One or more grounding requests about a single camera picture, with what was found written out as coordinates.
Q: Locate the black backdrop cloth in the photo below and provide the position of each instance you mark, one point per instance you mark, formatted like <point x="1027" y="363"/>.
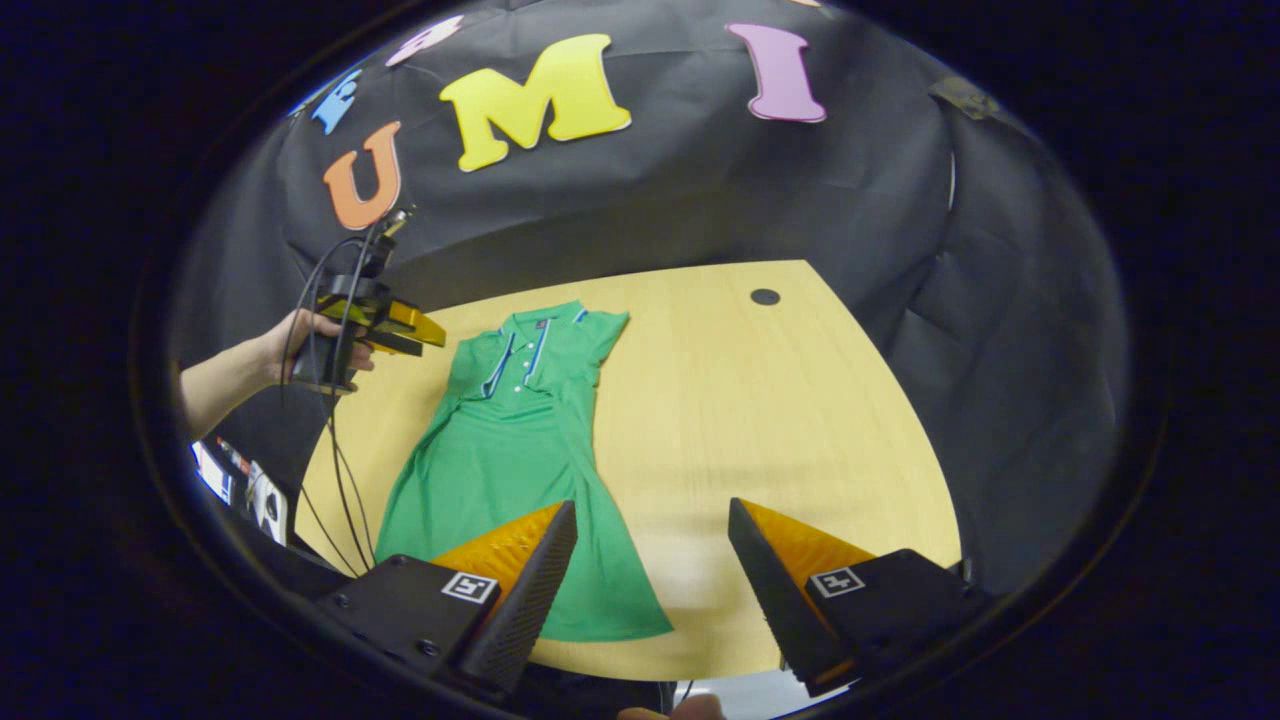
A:
<point x="700" y="190"/>

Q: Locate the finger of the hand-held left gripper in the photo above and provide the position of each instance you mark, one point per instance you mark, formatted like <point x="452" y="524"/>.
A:
<point x="420" y="322"/>
<point x="385" y="335"/>

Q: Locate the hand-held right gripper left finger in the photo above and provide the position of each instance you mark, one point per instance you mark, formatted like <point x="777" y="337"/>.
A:
<point x="525" y="600"/>

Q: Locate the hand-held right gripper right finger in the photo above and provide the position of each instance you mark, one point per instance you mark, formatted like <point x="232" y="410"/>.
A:
<point x="785" y="600"/>

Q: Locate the green T-shirt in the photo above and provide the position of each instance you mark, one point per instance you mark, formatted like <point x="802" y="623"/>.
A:
<point x="500" y="470"/>

